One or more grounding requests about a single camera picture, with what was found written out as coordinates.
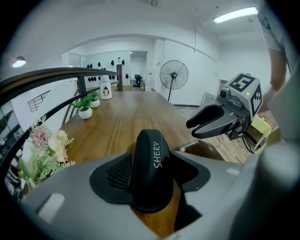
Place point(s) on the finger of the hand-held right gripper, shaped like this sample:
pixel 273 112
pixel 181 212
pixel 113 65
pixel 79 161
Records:
pixel 215 127
pixel 197 118

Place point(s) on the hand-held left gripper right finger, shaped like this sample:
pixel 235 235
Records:
pixel 218 187

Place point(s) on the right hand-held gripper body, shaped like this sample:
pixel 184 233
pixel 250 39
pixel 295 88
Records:
pixel 246 93

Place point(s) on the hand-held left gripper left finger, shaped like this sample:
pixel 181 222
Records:
pixel 70 187

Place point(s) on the person's right forearm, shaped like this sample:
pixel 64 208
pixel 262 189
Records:
pixel 277 70

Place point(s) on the open brown cardboard box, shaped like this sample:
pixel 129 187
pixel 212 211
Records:
pixel 201 150

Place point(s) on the yellow chair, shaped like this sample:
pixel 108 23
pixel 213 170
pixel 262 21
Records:
pixel 260 125

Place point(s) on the black standing fan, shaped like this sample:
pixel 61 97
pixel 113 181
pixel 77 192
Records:
pixel 174 75

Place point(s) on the pastel flower bouquet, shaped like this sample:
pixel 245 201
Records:
pixel 44 140

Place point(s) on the white dispenser with red label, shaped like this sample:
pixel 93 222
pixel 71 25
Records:
pixel 151 79

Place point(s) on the black office chair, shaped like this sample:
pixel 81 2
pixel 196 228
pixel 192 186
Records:
pixel 138 79

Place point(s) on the small plant in white pot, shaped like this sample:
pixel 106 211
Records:
pixel 95 103
pixel 84 112

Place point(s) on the person's white shirt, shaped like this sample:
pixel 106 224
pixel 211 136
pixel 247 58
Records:
pixel 279 23

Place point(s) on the long ceiling light tube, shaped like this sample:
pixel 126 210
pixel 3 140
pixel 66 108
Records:
pixel 234 14

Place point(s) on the white bottle with penguin print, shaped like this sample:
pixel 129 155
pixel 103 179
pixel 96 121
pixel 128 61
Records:
pixel 106 91

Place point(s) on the grey pendant lamp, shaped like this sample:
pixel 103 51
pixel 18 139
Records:
pixel 18 62

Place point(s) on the group of black wall-hung items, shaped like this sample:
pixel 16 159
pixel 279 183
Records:
pixel 92 79

